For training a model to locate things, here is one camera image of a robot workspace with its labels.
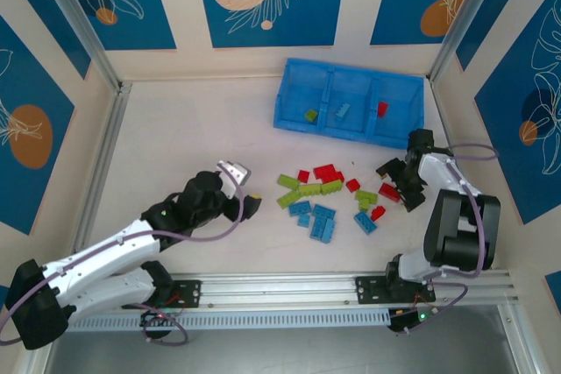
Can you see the long green lego brick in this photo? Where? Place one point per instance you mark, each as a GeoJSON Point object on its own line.
{"type": "Point", "coordinates": [331, 187]}
{"type": "Point", "coordinates": [309, 190]}

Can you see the black controller board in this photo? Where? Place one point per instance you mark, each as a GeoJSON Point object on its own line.
{"type": "Point", "coordinates": [153, 318]}
{"type": "Point", "coordinates": [407, 319]}

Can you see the long blue lego brick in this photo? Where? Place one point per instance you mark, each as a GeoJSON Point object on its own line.
{"type": "Point", "coordinates": [323, 229]}
{"type": "Point", "coordinates": [324, 212]}

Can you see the long red lego brick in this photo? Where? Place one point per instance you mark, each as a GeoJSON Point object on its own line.
{"type": "Point", "coordinates": [335, 178]}
{"type": "Point", "coordinates": [323, 170]}

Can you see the aluminium side rail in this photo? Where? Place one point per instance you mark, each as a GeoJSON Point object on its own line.
{"type": "Point", "coordinates": [103, 172]}

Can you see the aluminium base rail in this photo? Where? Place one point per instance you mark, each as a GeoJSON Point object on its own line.
{"type": "Point", "coordinates": [285, 288]}

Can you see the blue stepped lego piece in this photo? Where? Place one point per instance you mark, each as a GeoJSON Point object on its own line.
{"type": "Point", "coordinates": [343, 111]}

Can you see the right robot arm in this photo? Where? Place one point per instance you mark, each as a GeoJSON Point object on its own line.
{"type": "Point", "coordinates": [451, 225]}

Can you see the aluminium frame post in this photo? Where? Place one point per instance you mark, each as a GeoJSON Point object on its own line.
{"type": "Point", "coordinates": [80, 19]}
{"type": "Point", "coordinates": [470, 19]}

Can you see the small red lego brick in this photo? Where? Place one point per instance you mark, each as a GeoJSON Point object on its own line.
{"type": "Point", "coordinates": [382, 109]}
{"type": "Point", "coordinates": [352, 185]}
{"type": "Point", "coordinates": [378, 213]}
{"type": "Point", "coordinates": [303, 175]}

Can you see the small blue lego brick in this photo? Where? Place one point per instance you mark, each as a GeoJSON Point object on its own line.
{"type": "Point", "coordinates": [304, 220]}

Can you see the green lego plate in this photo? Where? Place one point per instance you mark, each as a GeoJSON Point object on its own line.
{"type": "Point", "coordinates": [288, 199]}
{"type": "Point", "coordinates": [287, 180]}

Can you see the blue three-compartment plastic bin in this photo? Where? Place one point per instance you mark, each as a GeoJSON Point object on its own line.
{"type": "Point", "coordinates": [350, 85]}

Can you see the small green lego brick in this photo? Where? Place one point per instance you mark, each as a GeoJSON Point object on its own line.
{"type": "Point", "coordinates": [364, 205]}
{"type": "Point", "coordinates": [311, 116]}

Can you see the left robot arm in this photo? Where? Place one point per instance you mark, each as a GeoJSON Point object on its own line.
{"type": "Point", "coordinates": [109, 243]}

